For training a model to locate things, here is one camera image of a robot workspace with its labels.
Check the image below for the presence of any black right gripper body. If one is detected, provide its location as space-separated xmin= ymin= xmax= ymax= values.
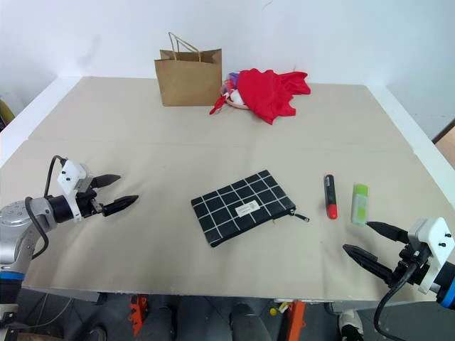
xmin=390 ymin=242 xmax=433 ymax=288

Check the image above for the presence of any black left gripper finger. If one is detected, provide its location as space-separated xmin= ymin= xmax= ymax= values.
xmin=92 ymin=173 xmax=122 ymax=189
xmin=102 ymin=194 xmax=139 ymax=218

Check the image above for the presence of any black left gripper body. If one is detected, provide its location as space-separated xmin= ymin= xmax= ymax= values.
xmin=75 ymin=176 xmax=105 ymax=219

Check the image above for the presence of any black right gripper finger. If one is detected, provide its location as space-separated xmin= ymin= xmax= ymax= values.
xmin=365 ymin=220 xmax=410 ymax=244
xmin=342 ymin=244 xmax=395 ymax=287

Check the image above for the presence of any black grid zipper pouch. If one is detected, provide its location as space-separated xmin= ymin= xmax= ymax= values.
xmin=191 ymin=169 xmax=311 ymax=249

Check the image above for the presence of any green white highlighter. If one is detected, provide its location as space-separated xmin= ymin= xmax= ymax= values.
xmin=350 ymin=183 xmax=369 ymax=226

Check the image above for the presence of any large beige table cover sheet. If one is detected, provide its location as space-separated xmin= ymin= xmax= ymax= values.
xmin=0 ymin=139 xmax=455 ymax=303

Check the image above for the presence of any white shoe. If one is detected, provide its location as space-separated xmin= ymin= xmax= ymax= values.
xmin=336 ymin=309 xmax=365 ymax=341

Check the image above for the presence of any red black marker pen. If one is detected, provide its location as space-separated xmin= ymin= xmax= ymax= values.
xmin=323 ymin=173 xmax=339 ymax=220

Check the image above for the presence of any narrow beige table cover sheet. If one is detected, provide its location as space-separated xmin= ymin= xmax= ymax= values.
xmin=27 ymin=75 xmax=417 ymax=146

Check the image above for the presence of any orange metal stand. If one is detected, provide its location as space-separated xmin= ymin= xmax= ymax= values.
xmin=283 ymin=298 xmax=307 ymax=341

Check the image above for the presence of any yellow black object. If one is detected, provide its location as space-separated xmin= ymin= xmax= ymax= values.
xmin=0 ymin=98 xmax=16 ymax=133

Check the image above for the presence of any brown paper bag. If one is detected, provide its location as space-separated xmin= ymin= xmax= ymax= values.
xmin=153 ymin=31 xmax=223 ymax=107

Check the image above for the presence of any red ribbon strip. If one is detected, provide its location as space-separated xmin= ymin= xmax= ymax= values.
xmin=208 ymin=94 xmax=229 ymax=116

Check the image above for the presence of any pink white plastic basket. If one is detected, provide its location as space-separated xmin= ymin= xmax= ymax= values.
xmin=220 ymin=72 xmax=250 ymax=111

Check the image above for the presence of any red cloth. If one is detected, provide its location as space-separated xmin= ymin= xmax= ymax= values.
xmin=236 ymin=67 xmax=312 ymax=126

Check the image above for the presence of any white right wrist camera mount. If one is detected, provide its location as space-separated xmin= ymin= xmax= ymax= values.
xmin=407 ymin=217 xmax=455 ymax=295

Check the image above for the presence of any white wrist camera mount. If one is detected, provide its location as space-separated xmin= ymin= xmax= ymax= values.
xmin=56 ymin=160 xmax=87 ymax=223
xmin=407 ymin=217 xmax=455 ymax=295

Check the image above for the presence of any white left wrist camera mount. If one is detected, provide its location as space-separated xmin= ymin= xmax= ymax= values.
xmin=56 ymin=160 xmax=87 ymax=223

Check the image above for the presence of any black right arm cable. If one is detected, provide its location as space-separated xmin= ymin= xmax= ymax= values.
xmin=374 ymin=261 xmax=417 ymax=341

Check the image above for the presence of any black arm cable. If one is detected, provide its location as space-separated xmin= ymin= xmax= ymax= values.
xmin=24 ymin=155 xmax=69 ymax=261
xmin=374 ymin=261 xmax=417 ymax=341

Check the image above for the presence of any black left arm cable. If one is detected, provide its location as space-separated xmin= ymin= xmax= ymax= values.
xmin=24 ymin=155 xmax=69 ymax=261

